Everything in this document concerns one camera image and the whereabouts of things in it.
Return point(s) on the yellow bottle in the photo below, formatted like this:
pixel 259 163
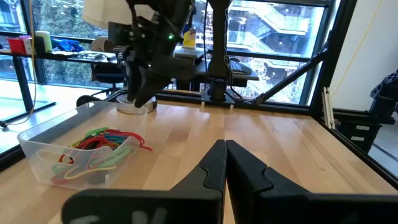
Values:
pixel 189 38

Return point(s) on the black box white labels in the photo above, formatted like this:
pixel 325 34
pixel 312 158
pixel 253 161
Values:
pixel 357 133

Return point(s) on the pale green cylinder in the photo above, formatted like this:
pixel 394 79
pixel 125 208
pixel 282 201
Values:
pixel 46 40

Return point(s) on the small black box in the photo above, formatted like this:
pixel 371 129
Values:
pixel 38 46

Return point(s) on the small red box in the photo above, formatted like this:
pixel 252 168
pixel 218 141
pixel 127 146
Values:
pixel 17 46

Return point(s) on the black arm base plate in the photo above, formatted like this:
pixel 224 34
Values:
pixel 217 100

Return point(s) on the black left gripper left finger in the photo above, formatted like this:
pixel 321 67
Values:
pixel 186 202

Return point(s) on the blue cloth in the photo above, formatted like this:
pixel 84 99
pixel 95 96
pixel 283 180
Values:
pixel 66 45

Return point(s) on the white metal bracket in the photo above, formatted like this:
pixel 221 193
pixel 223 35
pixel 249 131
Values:
pixel 328 107

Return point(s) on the black diagonal brace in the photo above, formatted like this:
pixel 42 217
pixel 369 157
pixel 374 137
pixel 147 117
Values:
pixel 289 77

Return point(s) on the clear plastic bin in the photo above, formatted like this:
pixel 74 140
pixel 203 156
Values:
pixel 37 155

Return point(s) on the black machine part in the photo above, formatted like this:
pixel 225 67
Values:
pixel 385 93

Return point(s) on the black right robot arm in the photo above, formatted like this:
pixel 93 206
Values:
pixel 219 46

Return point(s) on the black office chair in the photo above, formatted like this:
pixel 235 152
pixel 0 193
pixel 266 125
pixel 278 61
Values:
pixel 105 73

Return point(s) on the black frame post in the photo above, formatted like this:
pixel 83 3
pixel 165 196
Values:
pixel 334 46

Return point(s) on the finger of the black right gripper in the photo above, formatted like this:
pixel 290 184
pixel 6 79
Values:
pixel 133 84
pixel 150 87

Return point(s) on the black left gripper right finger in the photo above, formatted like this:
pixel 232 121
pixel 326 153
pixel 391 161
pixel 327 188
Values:
pixel 264 202

